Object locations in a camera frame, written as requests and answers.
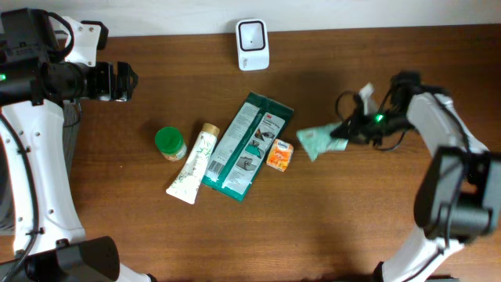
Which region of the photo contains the light green wipes packet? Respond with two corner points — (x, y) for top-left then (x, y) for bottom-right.
(296, 122), (348, 162)

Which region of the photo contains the green lid jar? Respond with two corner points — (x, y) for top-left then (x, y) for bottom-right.
(154, 127), (187, 161)

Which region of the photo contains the orange tissue pack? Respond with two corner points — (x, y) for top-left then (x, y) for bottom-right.
(266, 139), (294, 172)

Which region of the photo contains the green 3M gloves package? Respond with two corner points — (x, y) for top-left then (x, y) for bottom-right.
(202, 92), (294, 201)

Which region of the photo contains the white bamboo print tube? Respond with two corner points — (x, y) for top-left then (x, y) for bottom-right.
(166, 123), (220, 204)

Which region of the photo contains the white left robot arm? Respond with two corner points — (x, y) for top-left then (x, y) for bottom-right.
(1, 8), (153, 281)

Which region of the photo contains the white barcode scanner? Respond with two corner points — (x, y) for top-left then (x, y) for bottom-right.
(235, 19), (270, 71)

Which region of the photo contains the dark grey plastic basket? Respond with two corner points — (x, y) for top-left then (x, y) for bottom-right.
(1, 102), (82, 236)

